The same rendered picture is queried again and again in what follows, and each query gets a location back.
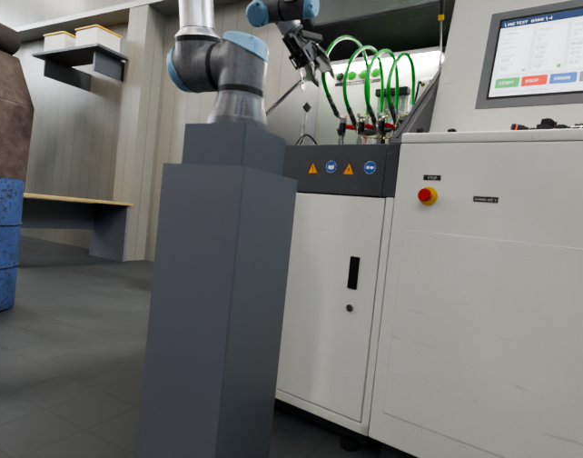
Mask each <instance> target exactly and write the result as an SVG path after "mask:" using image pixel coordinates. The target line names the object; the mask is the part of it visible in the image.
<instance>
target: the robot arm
mask: <svg viewBox="0 0 583 458"><path fill-rule="evenodd" d="M319 8H320V2H319V0H253V1H252V2H251V3H250V4H249V5H248V6H247V9H246V17H247V19H248V21H249V23H250V24H251V25H252V26H254V27H262V26H266V25H267V24H272V23H275V24H276V26H277V27H278V29H279V31H280V32H281V34H282V35H284V38H283V39H282V41H283V42H284V43H285V45H286V47H287V48H288V50H289V52H290V53H291V55H290V56H289V59H290V61H291V63H292V65H293V66H294V68H295V69H296V70H297V69H300V68H302V67H303V68H304V69H305V76H304V81H305V82H306V83H308V82H313V83H314V84H315V85H316V86H317V87H320V84H319V79H318V78H317V75H316V74H315V72H314V65H313V64H312V63H311V62H312V61H313V60H314V59H315V58H316V61H317V62H318V64H319V65H320V71H321V72H322V73H327V72H329V74H330V76H331V77H332V78H333V79H334V78H335V74H334V71H333V68H332V65H331V60H330V58H329V57H328V55H327V53H326V52H325V51H324V49H323V48H321V47H320V46H319V45H318V43H320V42H321V41H323V39H322V35H320V34H316V33H312V32H308V31H303V30H301V31H300V29H302V28H303V26H302V25H301V24H300V22H301V21H300V20H302V19H303V20H305V19H310V18H313V17H315V16H316V15H317V14H318V12H319ZM179 11H180V27H181V29H180V31H179V32H178V33H177V34H176V35H175V47H173V48H172V49H171V50H170V51H169V54H168V55H167V58H166V64H167V70H168V73H169V76H170V77H171V79H172V81H173V82H174V83H175V85H176V86H177V87H178V88H179V89H181V90H182V91H184V92H187V93H196V94H199V93H205V92H217V98H216V100H215V103H214V105H213V108H212V111H211V115H209V116H208V119H207V124H210V123H248V124H251V125H254V126H256V127H258V128H261V129H262V130H265V131H267V132H268V128H269V126H268V122H267V117H266V113H265V108H264V95H265V86H266V76H267V68H268V64H269V61H268V56H269V49H268V46H267V44H265V43H264V42H263V40H261V39H260V38H258V37H256V36H254V35H249V34H246V33H243V32H238V31H228V32H225V33H224V34H223V37H222V42H221V38H220V37H219V36H218V35H217V34H216V33H215V31H214V13H213V0H179ZM292 59H293V61H294V63H295V64H296V66H295V65H294V63H293V62H292Z"/></svg>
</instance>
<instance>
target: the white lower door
mask: <svg viewBox="0 0 583 458"><path fill-rule="evenodd" d="M385 206H386V199H385V198H372V197H358V196H344V195H330V194H303V193H296V201H295V209H294V218H293V228H292V236H291V252H290V261H289V271H288V279H287V288H286V296H285V305H284V314H283V323H282V339H281V349H280V357H279V366H278V375H277V384H276V388H277V389H279V390H282V391H284V392H286V393H289V394H292V395H294V396H297V397H299V398H302V399H303V400H306V401H308V402H311V403H315V404H317V405H319V406H321V407H324V408H326V409H328V410H331V411H333V412H335V413H339V414H341V415H344V416H346V417H349V418H351V419H353V420H355V421H358V422H361V420H362V412H363V404H364V395H365V387H366V379H367V371H368V362H369V354H370V346H371V330H372V322H373V314H374V305H375V297H376V289H377V281H378V272H379V264H380V249H381V240H382V232H383V224H384V215H385Z"/></svg>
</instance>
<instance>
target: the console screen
mask: <svg viewBox="0 0 583 458"><path fill-rule="evenodd" d="M570 104H583V0H569V1H564V2H559V3H554V4H548V5H539V6H533V7H528V8H523V9H518V10H512V11H508V12H502V13H496V14H492V17H491V21H490V27H489V35H488V41H487V45H486V51H485V55H484V61H483V66H482V70H481V76H480V80H479V90H478V95H477V100H476V104H475V109H490V108H506V107H522V106H538V105H570Z"/></svg>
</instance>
